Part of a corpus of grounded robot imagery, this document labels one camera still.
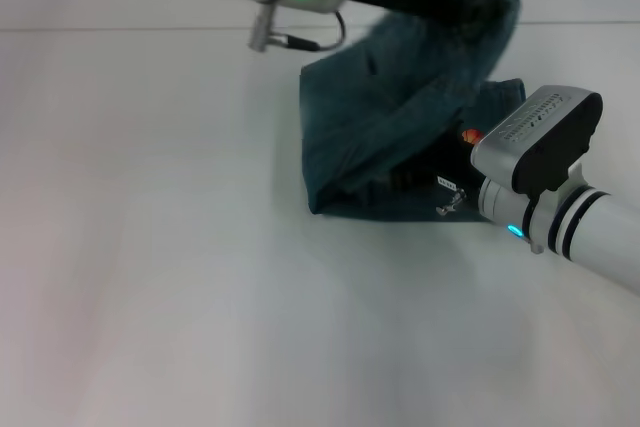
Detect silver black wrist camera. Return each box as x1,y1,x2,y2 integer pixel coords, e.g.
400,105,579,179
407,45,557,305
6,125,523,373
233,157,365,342
469,85,604,194

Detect blue denim shorts with print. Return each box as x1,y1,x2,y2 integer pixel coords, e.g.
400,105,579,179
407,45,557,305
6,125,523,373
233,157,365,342
298,0,527,225

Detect black arm cable with plug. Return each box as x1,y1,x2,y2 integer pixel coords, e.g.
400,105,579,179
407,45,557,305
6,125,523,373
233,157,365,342
248,2,349,54

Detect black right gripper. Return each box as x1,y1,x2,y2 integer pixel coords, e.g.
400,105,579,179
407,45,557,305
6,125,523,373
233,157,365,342
389,144,485,221

